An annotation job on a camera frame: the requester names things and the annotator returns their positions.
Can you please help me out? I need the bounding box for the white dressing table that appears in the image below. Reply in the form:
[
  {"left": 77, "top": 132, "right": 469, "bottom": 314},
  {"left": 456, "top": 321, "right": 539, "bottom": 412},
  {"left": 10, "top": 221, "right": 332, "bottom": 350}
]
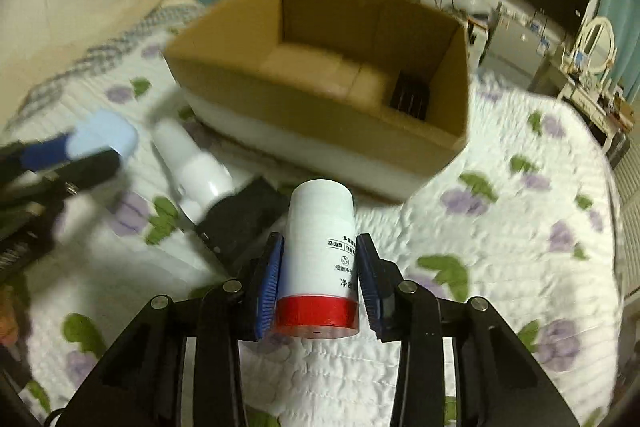
[{"left": 558, "top": 69, "right": 634, "bottom": 160}]

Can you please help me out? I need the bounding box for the white spray bottle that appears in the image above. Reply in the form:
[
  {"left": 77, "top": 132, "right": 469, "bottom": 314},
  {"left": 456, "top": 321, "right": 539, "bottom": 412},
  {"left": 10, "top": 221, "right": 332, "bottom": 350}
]
[{"left": 152, "top": 119, "right": 234, "bottom": 225}]

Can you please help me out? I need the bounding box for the silver mini fridge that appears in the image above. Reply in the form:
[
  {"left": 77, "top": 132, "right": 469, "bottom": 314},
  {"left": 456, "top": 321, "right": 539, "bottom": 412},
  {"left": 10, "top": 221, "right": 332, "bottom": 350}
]
[{"left": 480, "top": 14, "right": 542, "bottom": 91}]

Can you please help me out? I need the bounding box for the cream pillow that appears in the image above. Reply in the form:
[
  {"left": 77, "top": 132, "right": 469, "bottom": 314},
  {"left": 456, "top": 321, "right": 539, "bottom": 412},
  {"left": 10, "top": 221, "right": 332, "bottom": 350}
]
[{"left": 1, "top": 0, "right": 202, "bottom": 127}]

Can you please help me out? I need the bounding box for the black remote in box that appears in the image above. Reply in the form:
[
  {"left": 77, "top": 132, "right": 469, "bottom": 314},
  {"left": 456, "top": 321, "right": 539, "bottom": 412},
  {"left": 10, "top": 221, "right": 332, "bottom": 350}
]
[{"left": 390, "top": 72, "right": 431, "bottom": 121}]

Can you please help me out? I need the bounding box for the light blue earbud case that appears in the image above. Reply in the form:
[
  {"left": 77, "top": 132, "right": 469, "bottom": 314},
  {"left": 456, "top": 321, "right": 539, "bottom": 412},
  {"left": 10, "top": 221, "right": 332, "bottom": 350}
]
[{"left": 65, "top": 109, "right": 139, "bottom": 160}]

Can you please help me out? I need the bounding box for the white bottle red cap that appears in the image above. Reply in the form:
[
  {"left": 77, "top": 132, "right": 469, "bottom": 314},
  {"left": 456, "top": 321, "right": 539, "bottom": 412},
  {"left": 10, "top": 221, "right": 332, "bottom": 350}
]
[{"left": 273, "top": 179, "right": 359, "bottom": 339}]

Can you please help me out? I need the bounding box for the black power adapter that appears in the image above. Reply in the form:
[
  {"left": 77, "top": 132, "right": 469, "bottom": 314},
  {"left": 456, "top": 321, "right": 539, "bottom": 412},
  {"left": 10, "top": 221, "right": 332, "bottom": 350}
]
[{"left": 195, "top": 178, "right": 290, "bottom": 274}]

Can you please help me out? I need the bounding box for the brown cardboard box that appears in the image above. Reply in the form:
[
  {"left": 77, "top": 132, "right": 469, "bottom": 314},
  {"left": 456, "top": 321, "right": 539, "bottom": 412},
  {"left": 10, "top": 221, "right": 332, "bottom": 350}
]
[{"left": 164, "top": 0, "right": 470, "bottom": 202}]

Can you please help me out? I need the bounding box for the white oval vanity mirror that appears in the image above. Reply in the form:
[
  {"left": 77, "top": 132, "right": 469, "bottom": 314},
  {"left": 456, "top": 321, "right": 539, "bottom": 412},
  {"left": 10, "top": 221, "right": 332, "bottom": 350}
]
[{"left": 574, "top": 16, "right": 617, "bottom": 76}]

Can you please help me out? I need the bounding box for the teal window curtain right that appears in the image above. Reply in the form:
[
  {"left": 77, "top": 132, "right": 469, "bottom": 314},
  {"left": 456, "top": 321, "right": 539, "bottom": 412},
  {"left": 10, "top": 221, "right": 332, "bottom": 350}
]
[{"left": 598, "top": 0, "right": 640, "bottom": 103}]

